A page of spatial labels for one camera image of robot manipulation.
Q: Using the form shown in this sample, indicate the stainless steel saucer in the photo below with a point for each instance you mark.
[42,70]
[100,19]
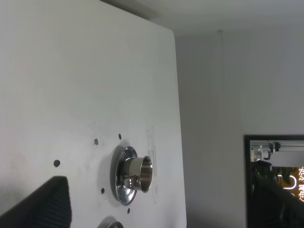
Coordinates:
[122,194]
[114,224]

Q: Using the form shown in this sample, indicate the near stainless steel saucer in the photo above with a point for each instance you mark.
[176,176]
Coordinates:
[114,224]

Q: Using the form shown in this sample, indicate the far stainless steel saucer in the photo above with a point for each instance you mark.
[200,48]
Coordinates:
[122,194]

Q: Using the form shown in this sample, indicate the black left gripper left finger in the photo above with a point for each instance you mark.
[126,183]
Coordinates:
[49,206]

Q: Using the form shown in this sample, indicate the far stainless steel teacup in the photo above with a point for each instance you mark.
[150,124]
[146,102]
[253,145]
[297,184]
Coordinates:
[136,173]

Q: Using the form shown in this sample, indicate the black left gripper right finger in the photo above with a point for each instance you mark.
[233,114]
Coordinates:
[273,206]

